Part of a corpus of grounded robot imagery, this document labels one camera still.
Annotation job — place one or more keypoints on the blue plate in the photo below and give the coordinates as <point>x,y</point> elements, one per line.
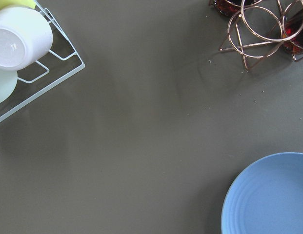
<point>266,197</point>

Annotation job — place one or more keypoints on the dark drink bottle upper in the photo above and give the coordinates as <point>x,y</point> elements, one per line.
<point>227,7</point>

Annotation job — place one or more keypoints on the dark drink bottle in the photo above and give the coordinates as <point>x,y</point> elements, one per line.
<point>227,7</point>
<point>292,24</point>

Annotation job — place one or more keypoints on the pale green plastic cup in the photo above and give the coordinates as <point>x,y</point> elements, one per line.
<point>8,82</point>

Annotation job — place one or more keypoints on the white plastic cup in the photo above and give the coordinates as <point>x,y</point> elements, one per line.
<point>25,37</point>

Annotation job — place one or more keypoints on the dark drink bottle lower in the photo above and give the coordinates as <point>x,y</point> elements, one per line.
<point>292,24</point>

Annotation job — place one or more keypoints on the yellow plastic cup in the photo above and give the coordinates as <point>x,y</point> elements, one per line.
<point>26,3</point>

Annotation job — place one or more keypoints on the white wire cup rack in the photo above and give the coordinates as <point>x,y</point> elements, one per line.
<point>60,63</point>

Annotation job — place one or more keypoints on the copper wire bottle rack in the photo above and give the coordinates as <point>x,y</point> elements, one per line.
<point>256,31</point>

